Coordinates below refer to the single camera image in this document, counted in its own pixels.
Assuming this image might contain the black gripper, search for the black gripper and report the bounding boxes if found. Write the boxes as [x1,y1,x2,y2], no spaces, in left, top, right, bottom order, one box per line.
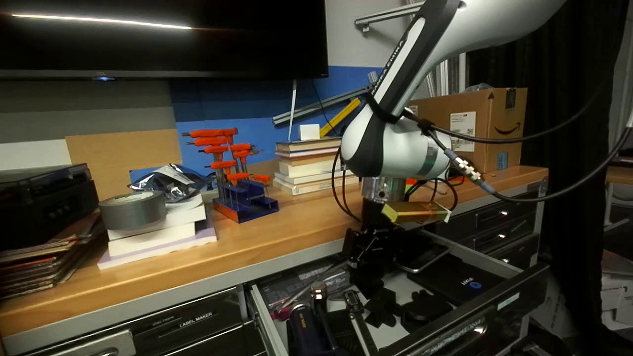
[342,197,405,291]

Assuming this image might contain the black rectangular bracket block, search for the black rectangular bracket block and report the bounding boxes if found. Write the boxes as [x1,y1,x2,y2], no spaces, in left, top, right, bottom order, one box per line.
[366,290,411,331]

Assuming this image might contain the black tool cabinet drawer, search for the black tool cabinet drawer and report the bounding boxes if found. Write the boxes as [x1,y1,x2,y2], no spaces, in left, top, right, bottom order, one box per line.
[245,226,552,356]

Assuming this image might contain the black digital caliper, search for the black digital caliper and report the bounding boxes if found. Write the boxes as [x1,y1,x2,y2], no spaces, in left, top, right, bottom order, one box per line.
[344,288,391,355]

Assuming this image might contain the black tablet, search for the black tablet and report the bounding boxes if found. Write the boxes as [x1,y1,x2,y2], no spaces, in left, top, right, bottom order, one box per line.
[393,242,459,276]

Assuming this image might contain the black rounded flat object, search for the black rounded flat object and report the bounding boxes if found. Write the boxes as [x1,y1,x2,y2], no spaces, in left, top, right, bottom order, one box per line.
[401,290,457,333]

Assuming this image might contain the clear plastic tool bag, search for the clear plastic tool bag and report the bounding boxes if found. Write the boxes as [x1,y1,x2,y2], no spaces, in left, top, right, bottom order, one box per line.
[257,258,364,313]

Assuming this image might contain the dark blue flashlight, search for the dark blue flashlight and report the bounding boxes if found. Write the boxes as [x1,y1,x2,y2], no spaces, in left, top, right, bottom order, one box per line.
[285,295,332,356]

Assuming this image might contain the black box blue logo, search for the black box blue logo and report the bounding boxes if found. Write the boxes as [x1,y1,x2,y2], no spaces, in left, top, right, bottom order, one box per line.
[405,254,506,311]

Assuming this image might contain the stack of books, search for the stack of books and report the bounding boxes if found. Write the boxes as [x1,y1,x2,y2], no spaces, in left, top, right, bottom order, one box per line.
[273,137,344,199]

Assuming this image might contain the orange hex keys blue stand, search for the orange hex keys blue stand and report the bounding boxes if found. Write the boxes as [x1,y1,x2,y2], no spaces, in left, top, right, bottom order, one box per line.
[184,127,281,226]

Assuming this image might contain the small white box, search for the small white box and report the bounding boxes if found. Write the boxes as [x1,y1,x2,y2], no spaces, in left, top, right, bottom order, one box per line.
[299,123,322,143]

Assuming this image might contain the yellow ruler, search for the yellow ruler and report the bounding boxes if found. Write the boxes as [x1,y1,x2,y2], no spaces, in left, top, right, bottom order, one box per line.
[318,98,364,139]

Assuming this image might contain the aluminium bar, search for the aluminium bar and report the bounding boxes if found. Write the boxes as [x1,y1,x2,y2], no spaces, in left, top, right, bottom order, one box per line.
[271,84,374,127]

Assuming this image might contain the thin white rod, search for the thin white rod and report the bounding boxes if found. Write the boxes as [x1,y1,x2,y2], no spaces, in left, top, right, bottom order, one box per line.
[287,78,301,145]

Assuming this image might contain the black tool cabinet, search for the black tool cabinet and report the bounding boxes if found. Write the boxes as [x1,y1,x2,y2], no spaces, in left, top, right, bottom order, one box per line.
[0,181,552,356]

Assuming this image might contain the brown cardboard shipping box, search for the brown cardboard shipping box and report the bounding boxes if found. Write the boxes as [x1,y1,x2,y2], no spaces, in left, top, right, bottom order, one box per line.
[407,86,530,175]

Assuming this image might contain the black curtain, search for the black curtain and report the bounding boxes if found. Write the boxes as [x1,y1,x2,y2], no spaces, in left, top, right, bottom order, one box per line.
[463,0,629,356]

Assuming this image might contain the white foam board stack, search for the white foam board stack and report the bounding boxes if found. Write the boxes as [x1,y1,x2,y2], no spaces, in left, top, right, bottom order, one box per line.
[97,195,219,274]

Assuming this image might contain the silver foil bag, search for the silver foil bag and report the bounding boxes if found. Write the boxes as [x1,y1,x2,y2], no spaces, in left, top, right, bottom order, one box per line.
[126,163,215,206]

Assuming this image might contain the brown cardboard sheet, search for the brown cardboard sheet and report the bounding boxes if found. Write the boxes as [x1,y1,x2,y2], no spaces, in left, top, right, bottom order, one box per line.
[63,127,184,204]

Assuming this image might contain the black hard case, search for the black hard case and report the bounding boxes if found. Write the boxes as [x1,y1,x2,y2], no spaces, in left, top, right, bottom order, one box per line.
[0,163,103,254]

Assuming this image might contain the dark folder stack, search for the dark folder stack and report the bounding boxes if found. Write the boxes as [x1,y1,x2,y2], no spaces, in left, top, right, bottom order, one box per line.
[0,210,111,303]

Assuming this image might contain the wrist mounted stereo camera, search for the wrist mounted stereo camera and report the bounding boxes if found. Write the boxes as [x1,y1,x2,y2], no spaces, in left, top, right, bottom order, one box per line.
[380,201,455,226]

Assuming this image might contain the dark cable bundle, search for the dark cable bundle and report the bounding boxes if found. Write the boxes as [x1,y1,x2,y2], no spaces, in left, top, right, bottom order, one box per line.
[447,167,488,195]

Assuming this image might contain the black cable silver connector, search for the black cable silver connector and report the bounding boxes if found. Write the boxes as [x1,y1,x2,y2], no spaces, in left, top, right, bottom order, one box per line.
[397,106,633,206]

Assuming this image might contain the black drawer chrome handle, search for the black drawer chrome handle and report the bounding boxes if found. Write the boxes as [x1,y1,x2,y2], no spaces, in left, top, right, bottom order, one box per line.
[431,189,548,234]
[461,216,546,254]
[486,234,544,274]

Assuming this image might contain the black thin arm cable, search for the black thin arm cable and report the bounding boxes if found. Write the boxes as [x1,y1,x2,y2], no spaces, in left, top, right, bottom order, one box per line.
[411,66,633,149]

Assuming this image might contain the silver wall bar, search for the silver wall bar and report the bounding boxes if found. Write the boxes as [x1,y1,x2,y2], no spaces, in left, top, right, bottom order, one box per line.
[352,0,427,36]

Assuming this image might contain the black wall television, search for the black wall television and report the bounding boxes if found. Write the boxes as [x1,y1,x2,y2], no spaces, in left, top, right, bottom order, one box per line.
[0,0,330,82]

